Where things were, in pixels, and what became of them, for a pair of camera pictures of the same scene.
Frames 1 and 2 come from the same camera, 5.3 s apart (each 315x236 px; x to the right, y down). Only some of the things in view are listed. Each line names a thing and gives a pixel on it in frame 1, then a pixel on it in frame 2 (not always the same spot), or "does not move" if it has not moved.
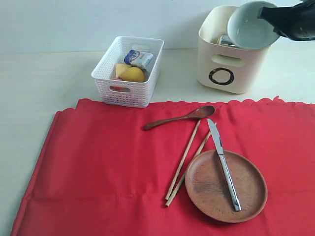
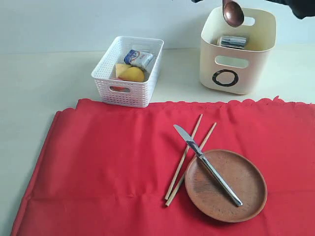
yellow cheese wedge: (120, 67) does not move
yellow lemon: (132, 73) does not move
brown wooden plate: (207, 190) does not move
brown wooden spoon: (200, 112) → (233, 13)
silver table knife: (219, 146) → (194, 145)
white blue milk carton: (133, 57) does not move
